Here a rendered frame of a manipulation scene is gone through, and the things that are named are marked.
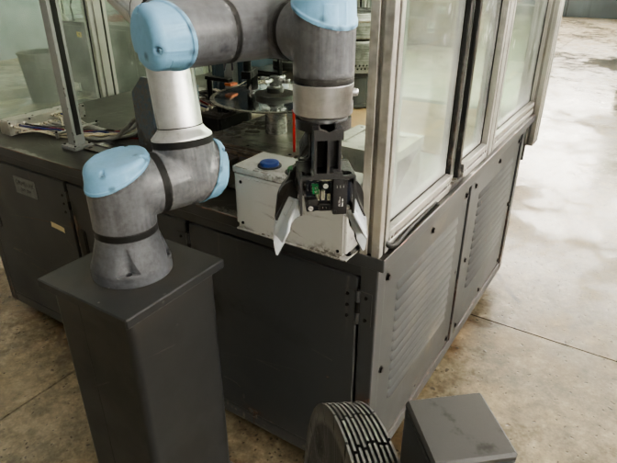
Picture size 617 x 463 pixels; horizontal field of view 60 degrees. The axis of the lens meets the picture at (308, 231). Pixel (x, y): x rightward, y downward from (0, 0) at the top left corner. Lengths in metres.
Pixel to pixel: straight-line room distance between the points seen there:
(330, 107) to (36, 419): 1.55
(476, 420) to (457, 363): 1.63
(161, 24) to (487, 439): 0.51
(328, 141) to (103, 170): 0.46
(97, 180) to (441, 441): 0.74
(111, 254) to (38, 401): 1.07
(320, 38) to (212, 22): 0.13
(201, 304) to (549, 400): 1.27
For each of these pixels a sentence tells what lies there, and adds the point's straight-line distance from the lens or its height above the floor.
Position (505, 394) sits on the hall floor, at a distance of 1.97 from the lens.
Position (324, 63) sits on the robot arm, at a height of 1.18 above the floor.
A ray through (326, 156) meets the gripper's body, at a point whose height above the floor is 1.07.
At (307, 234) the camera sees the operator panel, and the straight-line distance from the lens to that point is 1.10.
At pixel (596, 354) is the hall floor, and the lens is 2.27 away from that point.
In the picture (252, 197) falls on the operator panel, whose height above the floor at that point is 0.83.
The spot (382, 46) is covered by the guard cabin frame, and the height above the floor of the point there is 1.15.
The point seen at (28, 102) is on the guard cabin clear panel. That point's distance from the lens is 2.43.
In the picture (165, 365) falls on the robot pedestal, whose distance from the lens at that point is 1.10.
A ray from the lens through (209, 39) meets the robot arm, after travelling 0.66.
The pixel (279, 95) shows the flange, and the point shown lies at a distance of 1.48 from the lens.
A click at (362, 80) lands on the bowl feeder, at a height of 0.86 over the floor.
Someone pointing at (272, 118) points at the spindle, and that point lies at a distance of 1.51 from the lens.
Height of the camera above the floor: 1.29
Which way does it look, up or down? 27 degrees down
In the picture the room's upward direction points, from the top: straight up
